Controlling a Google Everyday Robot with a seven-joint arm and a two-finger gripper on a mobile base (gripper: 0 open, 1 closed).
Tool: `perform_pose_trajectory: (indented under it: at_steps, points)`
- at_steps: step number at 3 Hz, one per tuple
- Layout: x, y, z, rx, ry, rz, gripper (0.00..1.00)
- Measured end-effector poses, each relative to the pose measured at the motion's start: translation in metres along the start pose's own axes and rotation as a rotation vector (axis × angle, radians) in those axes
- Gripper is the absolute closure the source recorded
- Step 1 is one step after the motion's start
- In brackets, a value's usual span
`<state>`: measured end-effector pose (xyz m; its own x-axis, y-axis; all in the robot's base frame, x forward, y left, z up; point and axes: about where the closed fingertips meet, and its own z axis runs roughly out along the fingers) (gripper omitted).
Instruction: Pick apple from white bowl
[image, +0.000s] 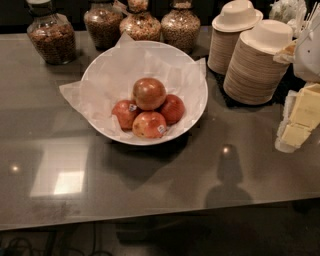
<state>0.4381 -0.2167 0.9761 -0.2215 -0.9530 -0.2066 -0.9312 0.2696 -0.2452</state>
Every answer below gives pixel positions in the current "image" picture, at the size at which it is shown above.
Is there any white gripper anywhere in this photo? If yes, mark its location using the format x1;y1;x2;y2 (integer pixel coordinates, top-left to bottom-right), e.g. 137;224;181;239
273;14;320;153

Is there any red apple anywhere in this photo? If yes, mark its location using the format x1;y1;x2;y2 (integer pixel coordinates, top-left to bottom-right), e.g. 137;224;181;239
159;94;185;125
132;111;167;138
112;100;141;130
132;78;167;111

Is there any white bowl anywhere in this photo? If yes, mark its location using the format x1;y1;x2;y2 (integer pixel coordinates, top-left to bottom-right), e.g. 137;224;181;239
80;40;209;147

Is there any clear plastic bag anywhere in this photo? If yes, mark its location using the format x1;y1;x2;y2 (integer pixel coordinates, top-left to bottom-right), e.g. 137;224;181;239
269;0;307;28

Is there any glass cereal jar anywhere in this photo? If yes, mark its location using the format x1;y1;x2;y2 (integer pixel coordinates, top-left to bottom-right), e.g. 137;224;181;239
84;0;123;50
26;0;76;65
120;0;161;41
161;0;201;54

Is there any white paper liner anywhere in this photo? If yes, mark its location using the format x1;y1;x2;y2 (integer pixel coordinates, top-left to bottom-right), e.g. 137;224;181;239
58;32;208;141

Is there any left glass cereal jar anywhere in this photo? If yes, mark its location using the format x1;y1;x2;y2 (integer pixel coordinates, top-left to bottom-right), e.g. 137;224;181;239
26;0;76;65

